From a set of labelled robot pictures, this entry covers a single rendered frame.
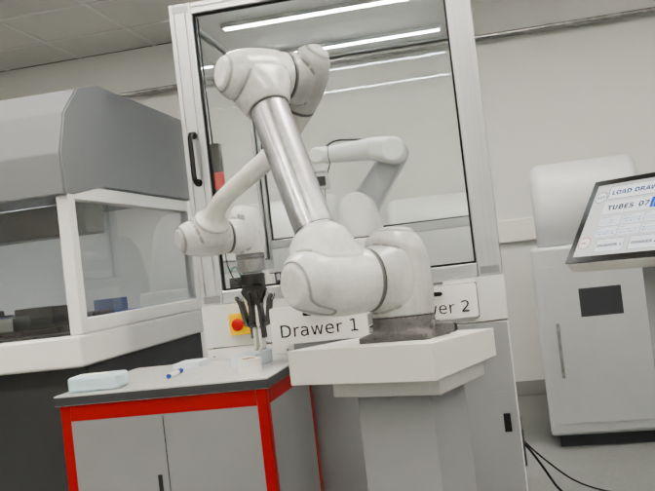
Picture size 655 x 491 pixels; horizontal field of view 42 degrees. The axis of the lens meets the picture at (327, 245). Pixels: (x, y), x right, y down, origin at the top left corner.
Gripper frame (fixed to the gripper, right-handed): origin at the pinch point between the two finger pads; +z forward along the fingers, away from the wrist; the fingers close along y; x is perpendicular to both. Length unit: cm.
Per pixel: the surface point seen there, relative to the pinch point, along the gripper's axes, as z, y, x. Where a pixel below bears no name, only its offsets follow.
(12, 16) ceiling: -196, 239, -196
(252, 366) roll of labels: 5.9, -7.8, 22.4
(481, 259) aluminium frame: -16, -64, -37
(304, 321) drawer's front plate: -4.5, -18.0, 5.6
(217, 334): -0.7, 25.6, -21.0
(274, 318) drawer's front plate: -6.3, -9.1, 7.2
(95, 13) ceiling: -196, 198, -224
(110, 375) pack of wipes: 3.8, 29.7, 36.4
